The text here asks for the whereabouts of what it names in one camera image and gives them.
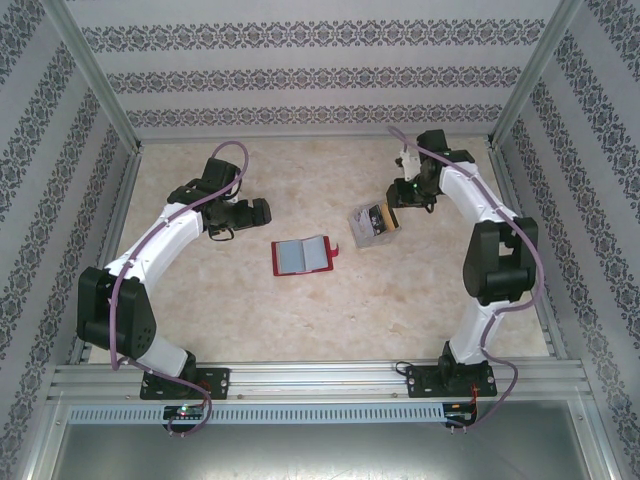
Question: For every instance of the tan card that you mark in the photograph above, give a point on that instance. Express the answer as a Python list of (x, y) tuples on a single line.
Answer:
[(391, 217)]

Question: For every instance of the red card holder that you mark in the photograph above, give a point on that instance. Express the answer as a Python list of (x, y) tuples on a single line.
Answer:
[(305, 255)]

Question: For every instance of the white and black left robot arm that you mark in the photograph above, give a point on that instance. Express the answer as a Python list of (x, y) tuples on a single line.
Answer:
[(170, 235)]

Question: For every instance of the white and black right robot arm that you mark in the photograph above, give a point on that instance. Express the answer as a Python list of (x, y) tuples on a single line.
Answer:
[(462, 195)]

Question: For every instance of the grey metal sheet panel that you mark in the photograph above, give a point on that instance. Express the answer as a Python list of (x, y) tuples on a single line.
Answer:
[(320, 455)]

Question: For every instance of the aluminium side rail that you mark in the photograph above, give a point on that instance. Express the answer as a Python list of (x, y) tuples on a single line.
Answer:
[(126, 190), (546, 330)]

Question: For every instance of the aluminium frame post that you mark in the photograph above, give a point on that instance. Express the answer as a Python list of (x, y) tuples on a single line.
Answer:
[(535, 75), (100, 85)]

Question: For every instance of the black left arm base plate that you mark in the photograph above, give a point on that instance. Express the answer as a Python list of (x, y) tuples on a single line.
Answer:
[(220, 382)]

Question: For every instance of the aluminium mounting rail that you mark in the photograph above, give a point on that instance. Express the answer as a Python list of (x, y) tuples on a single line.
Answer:
[(310, 380)]

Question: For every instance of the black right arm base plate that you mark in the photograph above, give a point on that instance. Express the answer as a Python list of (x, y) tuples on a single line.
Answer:
[(417, 382)]

